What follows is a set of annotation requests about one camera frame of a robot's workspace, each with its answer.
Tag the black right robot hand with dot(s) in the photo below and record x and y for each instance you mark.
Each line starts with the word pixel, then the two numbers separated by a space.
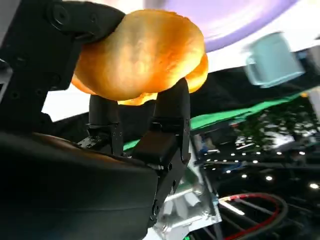
pixel 62 187

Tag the orange toy bread roll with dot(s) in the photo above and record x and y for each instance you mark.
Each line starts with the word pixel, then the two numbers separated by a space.
pixel 140 55

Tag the green cloth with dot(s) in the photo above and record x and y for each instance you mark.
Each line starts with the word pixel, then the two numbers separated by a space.
pixel 225 115

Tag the green leafy plant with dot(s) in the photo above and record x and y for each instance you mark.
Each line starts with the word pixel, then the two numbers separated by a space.
pixel 275 120

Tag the lilac plate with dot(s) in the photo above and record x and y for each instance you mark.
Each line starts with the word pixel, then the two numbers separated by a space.
pixel 225 25

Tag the pale green mug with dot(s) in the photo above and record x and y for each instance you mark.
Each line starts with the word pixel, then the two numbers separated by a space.
pixel 272 60

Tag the silver metal bracket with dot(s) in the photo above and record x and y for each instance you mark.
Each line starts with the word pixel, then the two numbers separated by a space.
pixel 190 207

